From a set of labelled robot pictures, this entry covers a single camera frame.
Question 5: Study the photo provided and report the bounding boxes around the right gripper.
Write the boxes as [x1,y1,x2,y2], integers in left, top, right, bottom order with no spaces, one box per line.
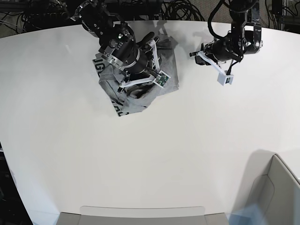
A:
[106,32,155,74]

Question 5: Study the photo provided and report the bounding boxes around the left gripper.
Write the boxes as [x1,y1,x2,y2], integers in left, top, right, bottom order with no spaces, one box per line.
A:
[195,40,241,66]

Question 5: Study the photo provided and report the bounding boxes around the grey T-shirt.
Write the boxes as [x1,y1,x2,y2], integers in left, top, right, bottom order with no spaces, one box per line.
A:
[92,36,179,117]

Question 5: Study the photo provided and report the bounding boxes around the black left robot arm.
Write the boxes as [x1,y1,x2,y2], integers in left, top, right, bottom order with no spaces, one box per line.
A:
[190,0,263,65]

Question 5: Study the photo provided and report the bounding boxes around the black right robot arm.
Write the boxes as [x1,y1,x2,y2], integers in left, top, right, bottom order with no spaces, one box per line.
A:
[71,0,155,76]

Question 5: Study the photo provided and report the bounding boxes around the grey bin right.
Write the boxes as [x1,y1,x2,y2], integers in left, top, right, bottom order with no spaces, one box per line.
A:
[247,155,300,225]

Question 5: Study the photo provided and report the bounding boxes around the blue blurred object bottom right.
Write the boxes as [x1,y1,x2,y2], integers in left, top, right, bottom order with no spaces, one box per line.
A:
[229,203,268,225]

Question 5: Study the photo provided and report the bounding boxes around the grey tray bottom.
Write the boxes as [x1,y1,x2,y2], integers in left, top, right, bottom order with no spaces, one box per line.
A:
[56,206,229,225]

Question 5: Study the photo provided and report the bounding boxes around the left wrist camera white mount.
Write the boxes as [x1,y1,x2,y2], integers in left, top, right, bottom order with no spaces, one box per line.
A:
[189,51,234,86]

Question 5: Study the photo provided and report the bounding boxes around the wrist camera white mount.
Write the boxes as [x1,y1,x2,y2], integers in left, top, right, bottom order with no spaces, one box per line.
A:
[189,51,234,86]
[118,37,171,92]

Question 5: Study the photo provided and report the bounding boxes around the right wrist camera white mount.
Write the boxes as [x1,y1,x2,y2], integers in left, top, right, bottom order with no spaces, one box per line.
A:
[118,37,171,92]

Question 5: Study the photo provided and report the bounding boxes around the black cable bundle background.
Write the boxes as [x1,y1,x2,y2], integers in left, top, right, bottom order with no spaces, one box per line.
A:
[0,0,300,34]

